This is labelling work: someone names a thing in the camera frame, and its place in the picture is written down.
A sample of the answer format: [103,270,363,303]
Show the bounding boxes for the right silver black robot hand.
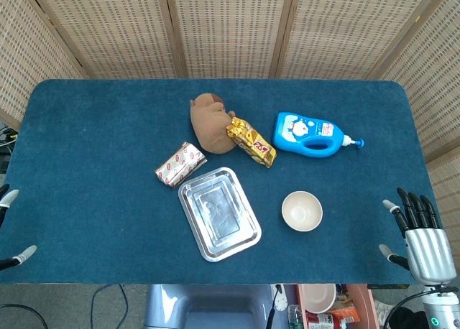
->
[378,187,457,285]

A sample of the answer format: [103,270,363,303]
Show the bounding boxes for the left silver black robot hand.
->
[0,184,38,272]

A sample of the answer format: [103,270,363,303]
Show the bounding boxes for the cream bowl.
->
[281,190,323,233]

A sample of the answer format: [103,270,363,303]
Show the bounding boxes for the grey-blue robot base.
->
[143,284,280,329]

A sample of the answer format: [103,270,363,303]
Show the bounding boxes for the white bowl in bin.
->
[300,284,337,314]

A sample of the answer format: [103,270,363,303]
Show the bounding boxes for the rectangular metal tray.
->
[178,167,262,263]

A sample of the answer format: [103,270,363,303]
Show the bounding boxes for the pink storage bin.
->
[295,284,377,329]

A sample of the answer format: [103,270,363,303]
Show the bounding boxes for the blue felt table cloth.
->
[0,78,440,286]

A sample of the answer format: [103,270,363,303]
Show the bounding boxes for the red white can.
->
[305,312,355,329]

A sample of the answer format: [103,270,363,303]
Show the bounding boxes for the clear plastic bottle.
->
[286,304,301,329]

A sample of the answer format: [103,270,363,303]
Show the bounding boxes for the white power strip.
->
[275,284,288,312]

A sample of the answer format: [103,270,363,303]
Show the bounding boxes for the blue detergent pump bottle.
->
[272,111,367,159]

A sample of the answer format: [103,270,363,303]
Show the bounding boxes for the silver red-print snack packet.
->
[155,141,208,189]

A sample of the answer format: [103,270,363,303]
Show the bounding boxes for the gold snack packet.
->
[225,116,277,169]

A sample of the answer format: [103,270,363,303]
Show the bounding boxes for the brown plush toy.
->
[189,93,237,154]

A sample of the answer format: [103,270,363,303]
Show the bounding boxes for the woven folding screen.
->
[0,0,460,229]

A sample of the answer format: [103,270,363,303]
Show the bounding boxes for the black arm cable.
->
[387,291,431,329]

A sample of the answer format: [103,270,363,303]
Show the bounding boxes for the black floor cable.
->
[89,284,129,329]

